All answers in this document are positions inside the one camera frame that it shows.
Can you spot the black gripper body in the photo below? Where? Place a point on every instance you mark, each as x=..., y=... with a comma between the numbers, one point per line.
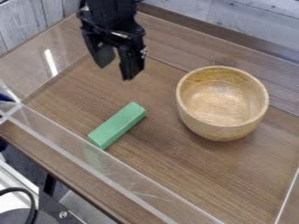
x=108, y=24

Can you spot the light wooden bowl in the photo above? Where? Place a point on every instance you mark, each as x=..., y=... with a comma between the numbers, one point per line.
x=222, y=102

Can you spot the clear acrylic tray wall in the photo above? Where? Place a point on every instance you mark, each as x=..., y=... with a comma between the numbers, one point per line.
x=159, y=175

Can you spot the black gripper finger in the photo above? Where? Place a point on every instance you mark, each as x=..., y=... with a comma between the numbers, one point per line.
x=100, y=50
x=132, y=60

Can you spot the black table leg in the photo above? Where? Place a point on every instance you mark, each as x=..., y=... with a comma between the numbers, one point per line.
x=50, y=184

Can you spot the green rectangular block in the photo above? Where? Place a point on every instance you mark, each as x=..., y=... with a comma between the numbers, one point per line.
x=116, y=125

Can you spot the grey metal base plate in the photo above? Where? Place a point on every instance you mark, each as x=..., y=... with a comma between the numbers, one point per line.
x=72, y=210

